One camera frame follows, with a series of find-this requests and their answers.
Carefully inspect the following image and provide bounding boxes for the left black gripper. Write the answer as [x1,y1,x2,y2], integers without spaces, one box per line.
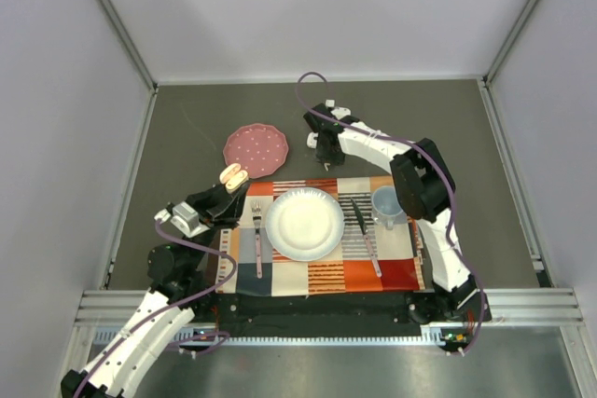
[185,172,251,268]

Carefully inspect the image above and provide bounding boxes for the white earbud charging case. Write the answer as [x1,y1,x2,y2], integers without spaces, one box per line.
[307,132,318,149]

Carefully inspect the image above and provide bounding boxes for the pink earbud charging case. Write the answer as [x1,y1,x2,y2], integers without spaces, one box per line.
[219,163,249,193]

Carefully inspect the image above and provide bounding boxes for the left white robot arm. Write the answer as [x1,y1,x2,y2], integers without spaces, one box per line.
[61,183,249,397]

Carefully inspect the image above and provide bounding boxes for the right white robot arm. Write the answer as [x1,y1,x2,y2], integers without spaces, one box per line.
[303,100,480,323]

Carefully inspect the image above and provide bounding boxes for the pink polka dot plate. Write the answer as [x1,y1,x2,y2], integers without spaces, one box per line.
[223,123,289,179]

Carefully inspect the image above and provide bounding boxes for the white ceramic plate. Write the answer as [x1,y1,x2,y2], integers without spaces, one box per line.
[265,187,345,262]

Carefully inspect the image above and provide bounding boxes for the light blue mug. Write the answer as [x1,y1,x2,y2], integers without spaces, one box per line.
[371,185,407,230]

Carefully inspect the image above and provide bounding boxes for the orange patterned placemat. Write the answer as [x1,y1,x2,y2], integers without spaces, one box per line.
[210,176,428,296]

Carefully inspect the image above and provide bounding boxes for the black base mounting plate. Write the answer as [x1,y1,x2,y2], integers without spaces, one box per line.
[192,291,480,338]

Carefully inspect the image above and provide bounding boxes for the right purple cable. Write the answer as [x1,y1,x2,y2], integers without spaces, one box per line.
[296,71,486,356]

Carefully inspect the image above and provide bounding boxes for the purple cable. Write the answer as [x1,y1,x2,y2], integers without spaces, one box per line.
[74,218,239,398]
[296,71,486,356]

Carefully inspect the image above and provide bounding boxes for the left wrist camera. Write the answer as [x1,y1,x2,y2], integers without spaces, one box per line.
[154,201,210,239]

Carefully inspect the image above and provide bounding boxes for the pink handled fork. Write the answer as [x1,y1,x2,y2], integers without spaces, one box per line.
[251,200,263,279]

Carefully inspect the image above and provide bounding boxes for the pink handled knife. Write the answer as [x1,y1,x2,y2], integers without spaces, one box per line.
[351,199,382,278]

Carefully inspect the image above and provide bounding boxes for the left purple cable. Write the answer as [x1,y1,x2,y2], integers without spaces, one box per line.
[74,218,239,398]

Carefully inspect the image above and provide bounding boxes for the grey slotted cable duct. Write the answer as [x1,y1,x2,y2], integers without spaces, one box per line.
[92,322,472,349]

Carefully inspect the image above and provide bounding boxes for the aluminium frame rail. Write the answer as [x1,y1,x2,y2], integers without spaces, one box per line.
[69,0,160,91]

